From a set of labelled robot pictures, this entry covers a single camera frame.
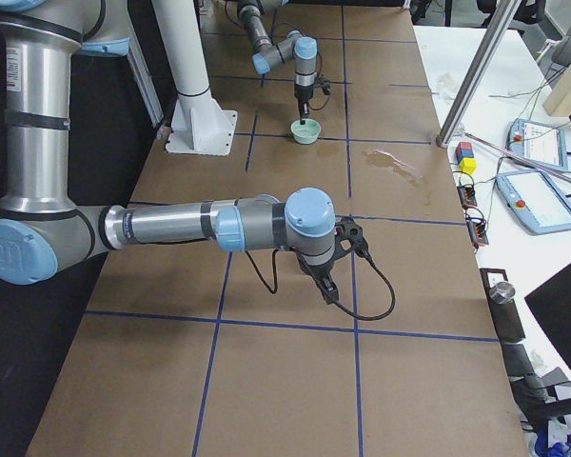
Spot far teach pendant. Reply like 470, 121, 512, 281
506, 119, 568, 171

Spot metal cylinder weight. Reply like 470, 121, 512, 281
488, 281, 516, 305

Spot near teach pendant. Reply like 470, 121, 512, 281
496, 170, 571, 235

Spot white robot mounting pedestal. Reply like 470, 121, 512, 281
152, 0, 238, 156

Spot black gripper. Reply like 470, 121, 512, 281
294, 75, 331, 126
299, 216, 369, 305

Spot aluminium frame post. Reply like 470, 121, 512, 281
436, 0, 520, 148

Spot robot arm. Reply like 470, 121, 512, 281
0, 32, 156, 308
237, 0, 330, 125

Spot red black connector block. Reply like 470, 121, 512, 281
457, 184, 478, 209

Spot teach pendant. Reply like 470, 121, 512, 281
506, 119, 568, 171
496, 170, 571, 235

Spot mint green bowl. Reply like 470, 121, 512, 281
290, 119, 322, 145

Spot long metal rod tool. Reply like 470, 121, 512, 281
463, 132, 571, 185

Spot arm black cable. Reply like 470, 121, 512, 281
245, 247, 395, 321

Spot black monitor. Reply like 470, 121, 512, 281
525, 264, 571, 369

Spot red blue yellow blocks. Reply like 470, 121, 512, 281
455, 141, 477, 175

